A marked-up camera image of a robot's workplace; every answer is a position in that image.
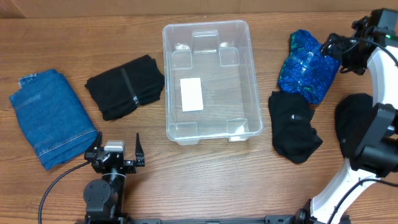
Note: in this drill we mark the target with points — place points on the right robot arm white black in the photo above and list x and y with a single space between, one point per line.
369 151

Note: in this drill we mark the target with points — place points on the folded black cloth with band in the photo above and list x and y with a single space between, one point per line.
121 90

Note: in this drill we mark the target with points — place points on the black cloth bundle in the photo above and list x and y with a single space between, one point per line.
292 134
348 114

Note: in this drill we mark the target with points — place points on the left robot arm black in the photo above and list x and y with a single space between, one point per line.
104 197

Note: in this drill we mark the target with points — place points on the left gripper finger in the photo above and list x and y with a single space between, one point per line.
139 153
92 149

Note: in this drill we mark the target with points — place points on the shiny blue sequin cloth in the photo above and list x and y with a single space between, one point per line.
306 71

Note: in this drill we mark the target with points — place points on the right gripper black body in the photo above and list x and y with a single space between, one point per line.
350 58

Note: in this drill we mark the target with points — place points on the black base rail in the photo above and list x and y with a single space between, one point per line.
211 221

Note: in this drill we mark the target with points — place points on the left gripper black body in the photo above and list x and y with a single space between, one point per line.
129 168

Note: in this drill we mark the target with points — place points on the folded blue denim cloth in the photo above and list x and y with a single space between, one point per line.
52 118

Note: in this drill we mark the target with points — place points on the clear plastic storage bin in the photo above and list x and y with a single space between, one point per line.
220 54

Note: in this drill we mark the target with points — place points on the white paper label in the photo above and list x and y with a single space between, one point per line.
191 94

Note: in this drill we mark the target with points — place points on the cardboard wall panel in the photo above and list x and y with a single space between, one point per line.
87 8

